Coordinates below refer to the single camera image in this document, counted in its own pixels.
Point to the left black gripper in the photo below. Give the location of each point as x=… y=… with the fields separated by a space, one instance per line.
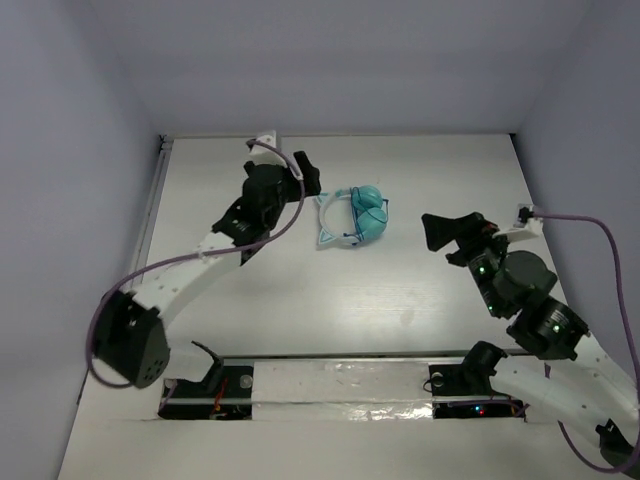
x=292 y=181

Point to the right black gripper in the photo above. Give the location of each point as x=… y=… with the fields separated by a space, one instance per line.
x=473 y=230

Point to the teal cat-ear headphones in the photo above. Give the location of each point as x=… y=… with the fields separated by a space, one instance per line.
x=369 y=213

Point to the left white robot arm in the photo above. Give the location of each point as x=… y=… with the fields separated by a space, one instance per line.
x=128 y=329

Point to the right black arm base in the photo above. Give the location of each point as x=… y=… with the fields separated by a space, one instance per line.
x=463 y=391

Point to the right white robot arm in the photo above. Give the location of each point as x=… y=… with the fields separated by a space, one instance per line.
x=581 y=387

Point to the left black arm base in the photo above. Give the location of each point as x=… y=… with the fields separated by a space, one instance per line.
x=224 y=393

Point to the white foam strip with tape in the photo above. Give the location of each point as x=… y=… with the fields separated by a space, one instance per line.
x=340 y=390

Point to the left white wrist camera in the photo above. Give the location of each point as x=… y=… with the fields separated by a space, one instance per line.
x=261 y=149

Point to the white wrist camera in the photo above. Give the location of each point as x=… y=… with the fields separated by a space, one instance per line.
x=261 y=149
x=527 y=225

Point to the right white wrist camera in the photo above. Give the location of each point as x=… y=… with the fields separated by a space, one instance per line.
x=527 y=225

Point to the aluminium rail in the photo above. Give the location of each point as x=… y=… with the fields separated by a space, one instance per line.
x=141 y=250

